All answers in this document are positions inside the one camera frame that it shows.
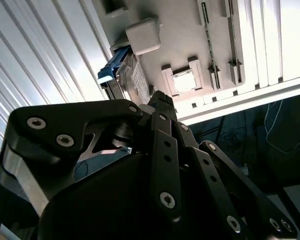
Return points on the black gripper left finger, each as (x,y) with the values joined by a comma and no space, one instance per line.
(65,117)

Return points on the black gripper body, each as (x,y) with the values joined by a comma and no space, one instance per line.
(102,200)

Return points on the hard disk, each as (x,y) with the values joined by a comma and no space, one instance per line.
(140,75)

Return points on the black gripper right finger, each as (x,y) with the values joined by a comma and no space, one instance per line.
(215,180)

